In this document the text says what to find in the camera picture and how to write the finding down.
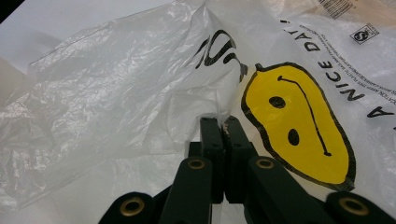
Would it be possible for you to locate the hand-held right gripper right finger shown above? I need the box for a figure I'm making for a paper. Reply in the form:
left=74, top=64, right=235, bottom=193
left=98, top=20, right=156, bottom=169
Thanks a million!
left=222, top=115, right=260, bottom=204

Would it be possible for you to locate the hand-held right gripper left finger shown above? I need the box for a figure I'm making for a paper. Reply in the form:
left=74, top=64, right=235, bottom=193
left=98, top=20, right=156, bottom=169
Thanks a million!
left=187, top=116, right=226, bottom=204

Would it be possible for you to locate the clear smiley plastic bag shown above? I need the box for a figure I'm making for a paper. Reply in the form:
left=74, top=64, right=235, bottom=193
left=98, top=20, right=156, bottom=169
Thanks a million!
left=0, top=0, right=396, bottom=224

